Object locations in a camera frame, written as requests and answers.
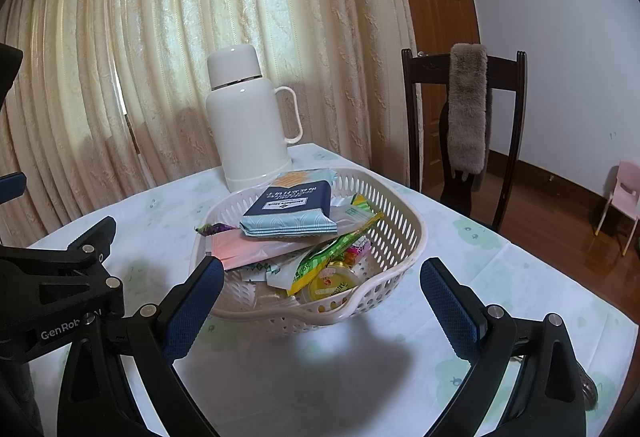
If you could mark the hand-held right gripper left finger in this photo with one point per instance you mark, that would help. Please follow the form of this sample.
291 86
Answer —
197 307

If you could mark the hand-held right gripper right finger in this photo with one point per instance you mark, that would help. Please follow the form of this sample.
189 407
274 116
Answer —
450 312

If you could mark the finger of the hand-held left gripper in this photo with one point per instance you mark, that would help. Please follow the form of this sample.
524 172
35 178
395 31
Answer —
75 252
12 189

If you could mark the pink snack packet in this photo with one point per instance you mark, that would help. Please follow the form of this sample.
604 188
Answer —
240 249

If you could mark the purple candy wrapper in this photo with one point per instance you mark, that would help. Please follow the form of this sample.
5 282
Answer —
215 228

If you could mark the white green-print snack packet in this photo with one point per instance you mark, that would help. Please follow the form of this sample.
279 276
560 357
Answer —
277 274

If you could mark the white plastic basket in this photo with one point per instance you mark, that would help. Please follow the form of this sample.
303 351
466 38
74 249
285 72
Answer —
400 227

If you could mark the pink candy packet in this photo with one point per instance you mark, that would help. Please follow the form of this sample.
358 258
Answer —
360 249

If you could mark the yellow jelly cup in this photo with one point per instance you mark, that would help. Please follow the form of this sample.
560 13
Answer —
332 284

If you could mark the navy cracker packet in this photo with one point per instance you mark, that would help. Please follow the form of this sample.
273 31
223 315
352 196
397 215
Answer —
290 212

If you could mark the green snack packet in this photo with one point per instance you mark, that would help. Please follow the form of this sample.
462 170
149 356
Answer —
325 257

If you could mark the clear plastic wrapper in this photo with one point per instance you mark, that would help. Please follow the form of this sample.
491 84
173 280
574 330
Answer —
350 217

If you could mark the white green-print tablecloth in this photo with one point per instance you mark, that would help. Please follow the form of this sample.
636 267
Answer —
310 367

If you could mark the wristwatch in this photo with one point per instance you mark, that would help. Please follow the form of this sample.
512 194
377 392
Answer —
587 387

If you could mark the white thermos jug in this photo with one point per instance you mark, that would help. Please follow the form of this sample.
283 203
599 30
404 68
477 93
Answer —
245 127

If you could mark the grey fur cloth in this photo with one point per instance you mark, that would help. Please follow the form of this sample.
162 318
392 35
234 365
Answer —
467 117

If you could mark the dark wooden chair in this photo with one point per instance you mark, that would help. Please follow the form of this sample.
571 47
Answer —
412 117

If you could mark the small pink chair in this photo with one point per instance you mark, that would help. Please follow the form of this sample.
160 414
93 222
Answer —
625 192

